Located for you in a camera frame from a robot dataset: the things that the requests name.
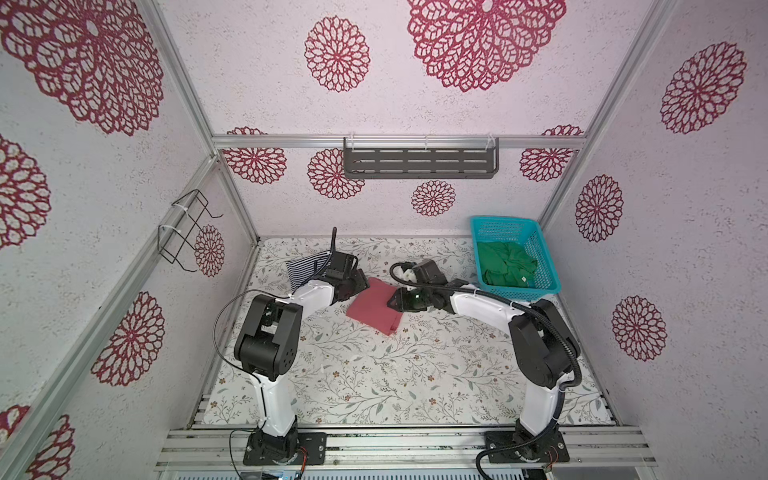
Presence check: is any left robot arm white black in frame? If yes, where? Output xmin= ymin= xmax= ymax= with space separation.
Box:
xmin=233 ymin=269 xmax=369 ymax=437

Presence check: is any green tank top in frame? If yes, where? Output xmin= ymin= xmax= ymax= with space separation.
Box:
xmin=476 ymin=242 xmax=539 ymax=288

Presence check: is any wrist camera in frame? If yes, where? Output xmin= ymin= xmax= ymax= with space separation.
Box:
xmin=411 ymin=260 xmax=448 ymax=287
xmin=323 ymin=227 xmax=357 ymax=282

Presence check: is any aluminium front rail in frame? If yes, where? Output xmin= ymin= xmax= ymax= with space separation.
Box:
xmin=154 ymin=426 xmax=657 ymax=472

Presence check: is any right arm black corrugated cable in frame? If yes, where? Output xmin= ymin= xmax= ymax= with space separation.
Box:
xmin=388 ymin=260 xmax=583 ymax=480

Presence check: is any floral table mat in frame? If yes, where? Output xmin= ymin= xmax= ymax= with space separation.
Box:
xmin=195 ymin=237 xmax=616 ymax=426

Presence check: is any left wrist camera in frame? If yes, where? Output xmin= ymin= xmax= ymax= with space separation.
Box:
xmin=323 ymin=227 xmax=357 ymax=282

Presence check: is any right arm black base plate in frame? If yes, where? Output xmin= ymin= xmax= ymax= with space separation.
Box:
xmin=484 ymin=427 xmax=570 ymax=465

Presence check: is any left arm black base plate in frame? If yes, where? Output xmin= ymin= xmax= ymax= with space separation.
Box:
xmin=243 ymin=430 xmax=328 ymax=466

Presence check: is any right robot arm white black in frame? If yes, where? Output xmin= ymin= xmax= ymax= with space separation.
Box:
xmin=387 ymin=284 xmax=583 ymax=438

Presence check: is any black wire wall rack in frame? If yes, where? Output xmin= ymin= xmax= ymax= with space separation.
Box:
xmin=156 ymin=189 xmax=223 ymax=276

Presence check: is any blue white striped tank top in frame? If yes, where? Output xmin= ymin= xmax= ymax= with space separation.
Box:
xmin=286 ymin=251 xmax=331 ymax=291

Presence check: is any grey metal wall shelf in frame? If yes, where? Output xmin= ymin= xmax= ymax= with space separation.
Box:
xmin=342 ymin=137 xmax=499 ymax=180

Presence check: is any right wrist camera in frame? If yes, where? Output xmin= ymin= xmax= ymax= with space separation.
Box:
xmin=411 ymin=260 xmax=448 ymax=287

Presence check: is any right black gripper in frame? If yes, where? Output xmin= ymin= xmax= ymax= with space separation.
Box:
xmin=385 ymin=288 xmax=432 ymax=312

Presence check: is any maroon red tank top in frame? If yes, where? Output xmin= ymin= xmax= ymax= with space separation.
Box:
xmin=346 ymin=278 xmax=403 ymax=335

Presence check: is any teal plastic basket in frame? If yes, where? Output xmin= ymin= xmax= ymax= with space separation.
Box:
xmin=470 ymin=216 xmax=561 ymax=302

